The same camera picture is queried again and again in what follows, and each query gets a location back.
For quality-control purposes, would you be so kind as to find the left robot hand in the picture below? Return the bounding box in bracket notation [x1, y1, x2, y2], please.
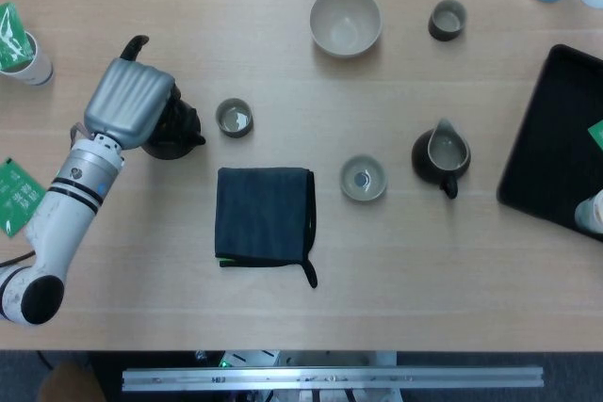
[83, 34, 178, 150]

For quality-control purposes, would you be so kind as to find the black teapot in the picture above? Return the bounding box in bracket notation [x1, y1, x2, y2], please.
[140, 86, 207, 161]

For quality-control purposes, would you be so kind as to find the plain white paper cup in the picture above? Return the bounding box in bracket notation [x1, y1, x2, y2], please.
[0, 29, 56, 88]

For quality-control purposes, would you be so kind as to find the dark cylindrical teacup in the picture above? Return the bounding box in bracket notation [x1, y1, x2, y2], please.
[215, 97, 255, 139]
[427, 0, 468, 43]

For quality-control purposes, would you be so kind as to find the green tea packet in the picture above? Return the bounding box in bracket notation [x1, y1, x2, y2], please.
[0, 157, 48, 239]
[0, 2, 37, 70]
[587, 120, 603, 152]

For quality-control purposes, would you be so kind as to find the dark grey folded cloth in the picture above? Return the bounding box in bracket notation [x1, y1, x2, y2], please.
[214, 166, 319, 289]

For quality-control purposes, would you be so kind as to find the large beige bowl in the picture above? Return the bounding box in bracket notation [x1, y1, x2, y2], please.
[309, 0, 383, 59]

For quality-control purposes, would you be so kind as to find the small shallow beige teacup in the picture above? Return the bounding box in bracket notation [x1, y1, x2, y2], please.
[339, 153, 389, 202]

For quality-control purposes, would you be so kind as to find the dark ceramic pitcher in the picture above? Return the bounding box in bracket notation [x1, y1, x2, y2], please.
[411, 117, 473, 201]

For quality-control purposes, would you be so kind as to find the black plastic tray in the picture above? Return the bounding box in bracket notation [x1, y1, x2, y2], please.
[497, 43, 603, 243]

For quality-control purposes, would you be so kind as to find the leaf printed paper cup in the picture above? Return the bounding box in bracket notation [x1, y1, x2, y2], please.
[574, 189, 603, 235]

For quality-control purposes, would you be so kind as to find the aluminium profile rail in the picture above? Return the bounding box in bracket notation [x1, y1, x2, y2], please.
[121, 365, 546, 393]

